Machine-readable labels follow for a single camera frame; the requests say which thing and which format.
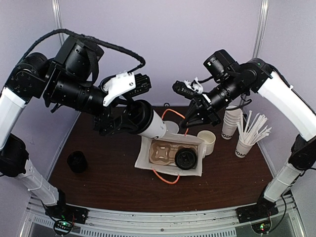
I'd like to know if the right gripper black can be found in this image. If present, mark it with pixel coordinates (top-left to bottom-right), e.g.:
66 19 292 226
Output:
180 73 246 128

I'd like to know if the stack of white paper cups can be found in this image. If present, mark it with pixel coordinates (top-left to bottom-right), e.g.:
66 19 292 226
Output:
221 105 242 140

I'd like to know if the white paper takeout bag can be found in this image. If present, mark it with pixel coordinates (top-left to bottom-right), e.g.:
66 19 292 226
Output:
134 108 207 185

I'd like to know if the cardboard two-cup carrier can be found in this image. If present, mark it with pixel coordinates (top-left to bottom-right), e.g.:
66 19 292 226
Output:
149 141 198 165

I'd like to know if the stack of black cup lids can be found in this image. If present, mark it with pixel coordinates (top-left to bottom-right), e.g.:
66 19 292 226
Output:
67 151 88 173

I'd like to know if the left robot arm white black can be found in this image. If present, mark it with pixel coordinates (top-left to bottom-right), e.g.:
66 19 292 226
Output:
0 33 134 219

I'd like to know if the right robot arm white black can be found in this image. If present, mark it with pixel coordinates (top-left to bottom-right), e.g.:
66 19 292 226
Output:
172 49 316 218

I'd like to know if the cream ribbed ceramic mug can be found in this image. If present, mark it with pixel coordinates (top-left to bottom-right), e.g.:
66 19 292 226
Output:
197 130 216 156

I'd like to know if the paper cup holding straws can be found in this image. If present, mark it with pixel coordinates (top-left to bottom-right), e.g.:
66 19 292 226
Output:
235 138 254 158

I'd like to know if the bundle of white straws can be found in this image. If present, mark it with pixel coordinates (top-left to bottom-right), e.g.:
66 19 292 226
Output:
237 111 272 145

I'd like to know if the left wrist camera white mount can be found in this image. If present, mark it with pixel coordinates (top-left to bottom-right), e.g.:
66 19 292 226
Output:
102 71 152 107

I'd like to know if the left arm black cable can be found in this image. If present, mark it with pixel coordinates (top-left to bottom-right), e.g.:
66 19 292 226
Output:
23 28 146 75

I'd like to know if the aluminium front rail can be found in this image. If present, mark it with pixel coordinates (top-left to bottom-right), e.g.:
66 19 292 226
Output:
24 190 303 237

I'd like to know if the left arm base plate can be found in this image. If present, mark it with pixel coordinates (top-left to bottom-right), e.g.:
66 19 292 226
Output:
45 204 88 224

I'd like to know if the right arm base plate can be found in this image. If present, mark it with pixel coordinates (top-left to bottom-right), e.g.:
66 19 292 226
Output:
236 204 278 224

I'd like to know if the right aluminium wall post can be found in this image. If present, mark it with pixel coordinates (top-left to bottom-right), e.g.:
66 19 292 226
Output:
252 0 269 58

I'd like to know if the aluminium wall post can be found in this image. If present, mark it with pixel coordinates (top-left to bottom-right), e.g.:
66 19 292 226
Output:
252 0 269 58
51 0 65 46

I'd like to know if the left aluminium wall post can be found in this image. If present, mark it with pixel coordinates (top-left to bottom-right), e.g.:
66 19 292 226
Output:
51 0 65 46

